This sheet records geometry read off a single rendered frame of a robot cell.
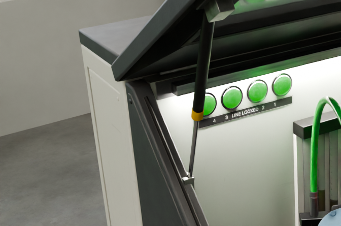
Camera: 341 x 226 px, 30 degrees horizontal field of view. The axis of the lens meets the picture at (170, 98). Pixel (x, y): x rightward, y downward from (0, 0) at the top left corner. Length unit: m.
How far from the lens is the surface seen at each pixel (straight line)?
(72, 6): 4.92
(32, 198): 3.99
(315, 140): 1.31
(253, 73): 1.27
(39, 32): 4.88
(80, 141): 4.65
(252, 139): 1.35
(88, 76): 1.46
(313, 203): 1.40
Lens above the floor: 1.84
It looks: 20 degrees down
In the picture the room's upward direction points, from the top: 6 degrees counter-clockwise
